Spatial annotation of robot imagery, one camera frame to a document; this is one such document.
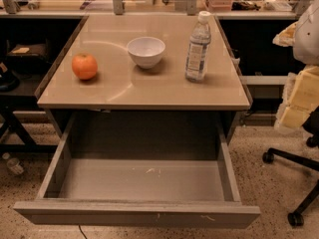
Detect grey top drawer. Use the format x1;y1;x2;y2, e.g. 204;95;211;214
14;112;260;229

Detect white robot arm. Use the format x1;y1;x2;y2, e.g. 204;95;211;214
272;0;319;131

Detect grey drawer cabinet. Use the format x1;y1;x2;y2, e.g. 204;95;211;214
36;13;251;131

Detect black office chair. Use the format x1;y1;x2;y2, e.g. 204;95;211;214
261;107;319;227

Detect clear plastic water bottle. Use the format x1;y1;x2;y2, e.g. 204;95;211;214
185;11;211;82

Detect white bowl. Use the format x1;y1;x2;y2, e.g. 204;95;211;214
127;37;165;69

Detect orange fruit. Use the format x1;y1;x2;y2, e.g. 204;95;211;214
72;53;98;81

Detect black side table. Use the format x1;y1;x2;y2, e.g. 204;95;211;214
0;40;59;155

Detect small bottle on floor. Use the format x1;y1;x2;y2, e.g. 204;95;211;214
2;152;24;175

